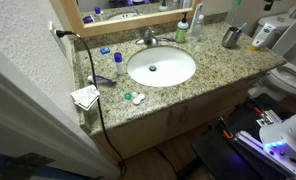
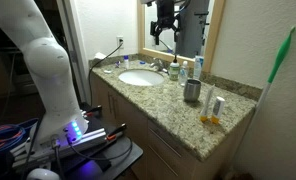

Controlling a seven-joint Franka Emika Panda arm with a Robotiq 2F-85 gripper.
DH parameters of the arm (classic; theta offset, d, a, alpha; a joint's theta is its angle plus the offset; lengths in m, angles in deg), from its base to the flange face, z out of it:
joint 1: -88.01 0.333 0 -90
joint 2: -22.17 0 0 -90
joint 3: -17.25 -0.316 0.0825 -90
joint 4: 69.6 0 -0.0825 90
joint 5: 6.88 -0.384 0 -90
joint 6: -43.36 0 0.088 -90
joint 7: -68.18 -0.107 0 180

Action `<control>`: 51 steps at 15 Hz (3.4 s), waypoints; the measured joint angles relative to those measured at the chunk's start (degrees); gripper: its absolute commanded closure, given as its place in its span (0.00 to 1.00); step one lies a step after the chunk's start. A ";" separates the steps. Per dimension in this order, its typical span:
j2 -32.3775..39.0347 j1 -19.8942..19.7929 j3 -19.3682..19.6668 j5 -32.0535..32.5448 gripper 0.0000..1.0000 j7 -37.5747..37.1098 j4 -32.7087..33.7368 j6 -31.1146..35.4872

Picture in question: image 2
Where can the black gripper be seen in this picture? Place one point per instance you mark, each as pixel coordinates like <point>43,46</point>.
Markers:
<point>166,13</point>

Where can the clear plastic bottle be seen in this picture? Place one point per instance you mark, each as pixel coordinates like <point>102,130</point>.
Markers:
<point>183,75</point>

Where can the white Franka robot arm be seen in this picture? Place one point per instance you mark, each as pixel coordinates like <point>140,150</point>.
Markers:
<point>48,66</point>

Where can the chrome faucet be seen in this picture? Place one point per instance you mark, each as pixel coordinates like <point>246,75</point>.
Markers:
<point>158,64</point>

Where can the green soap pump bottle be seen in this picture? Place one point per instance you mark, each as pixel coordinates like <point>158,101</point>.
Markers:
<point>174,70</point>

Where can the white blue toothpaste tube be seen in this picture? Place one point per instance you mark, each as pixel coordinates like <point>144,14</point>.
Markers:
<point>198,66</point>

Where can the wooden framed mirror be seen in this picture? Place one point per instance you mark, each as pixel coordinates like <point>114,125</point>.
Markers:
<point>216,33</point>

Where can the small white bottle blue cap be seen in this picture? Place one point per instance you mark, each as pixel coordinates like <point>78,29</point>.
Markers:
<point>126,62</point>

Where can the white sink basin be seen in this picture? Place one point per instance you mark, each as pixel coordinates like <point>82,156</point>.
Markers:
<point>140,77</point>

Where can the white purple small tube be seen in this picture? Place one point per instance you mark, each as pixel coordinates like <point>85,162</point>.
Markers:
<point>117,64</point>

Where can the steel cup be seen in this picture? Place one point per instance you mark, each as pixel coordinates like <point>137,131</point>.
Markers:
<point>192,90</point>

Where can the white paper cards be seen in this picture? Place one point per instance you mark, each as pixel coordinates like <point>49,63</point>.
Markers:
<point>100,55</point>

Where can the green white contact lens case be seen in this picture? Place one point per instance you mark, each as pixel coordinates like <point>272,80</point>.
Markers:
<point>107,71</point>

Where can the tall white tube orange cap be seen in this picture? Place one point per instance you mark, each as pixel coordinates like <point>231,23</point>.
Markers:
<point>208,103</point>

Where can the short white tube orange cap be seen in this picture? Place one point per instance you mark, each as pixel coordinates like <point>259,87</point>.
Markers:
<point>218,108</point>

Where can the wooden vanity cabinet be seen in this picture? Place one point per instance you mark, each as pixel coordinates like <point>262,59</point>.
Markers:
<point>128,120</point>

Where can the orange black clamp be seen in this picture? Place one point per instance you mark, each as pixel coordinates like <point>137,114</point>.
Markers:
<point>117,130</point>
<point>94,110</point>

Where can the black robot cart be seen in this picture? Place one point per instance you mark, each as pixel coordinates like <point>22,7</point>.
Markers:
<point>121,153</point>

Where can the white round object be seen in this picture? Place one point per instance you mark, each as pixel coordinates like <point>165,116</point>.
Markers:
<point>41,174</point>

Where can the white wall outlet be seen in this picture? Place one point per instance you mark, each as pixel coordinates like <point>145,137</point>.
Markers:
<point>120,42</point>

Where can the white door frame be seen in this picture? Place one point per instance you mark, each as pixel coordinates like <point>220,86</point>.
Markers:
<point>73,50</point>

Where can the aluminium robot mount rails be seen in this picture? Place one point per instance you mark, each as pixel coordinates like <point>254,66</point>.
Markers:
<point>88,138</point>

